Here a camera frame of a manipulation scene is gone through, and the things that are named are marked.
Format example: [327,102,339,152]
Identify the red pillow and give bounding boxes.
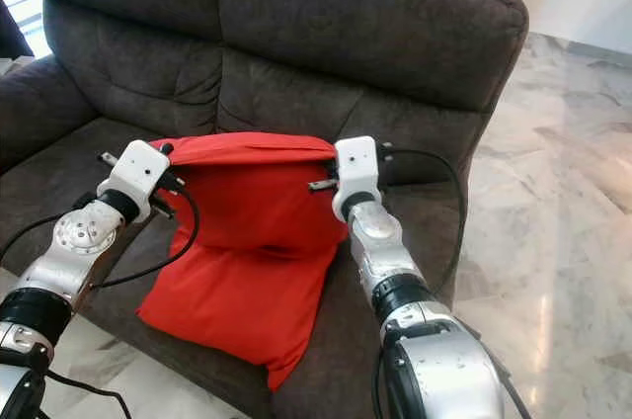
[136,132,352,392]

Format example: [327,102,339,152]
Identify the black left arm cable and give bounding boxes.
[0,200,98,260]
[91,174,200,290]

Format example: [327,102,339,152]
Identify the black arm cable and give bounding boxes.
[382,145,467,293]
[91,174,200,290]
[0,200,98,260]

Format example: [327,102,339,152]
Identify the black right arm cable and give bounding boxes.
[382,145,467,293]

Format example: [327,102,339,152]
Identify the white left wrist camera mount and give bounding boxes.
[96,139,172,223]

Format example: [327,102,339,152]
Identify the dark curtain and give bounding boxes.
[0,0,34,59]

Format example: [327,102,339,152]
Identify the grey fabric sofa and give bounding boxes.
[0,0,530,419]

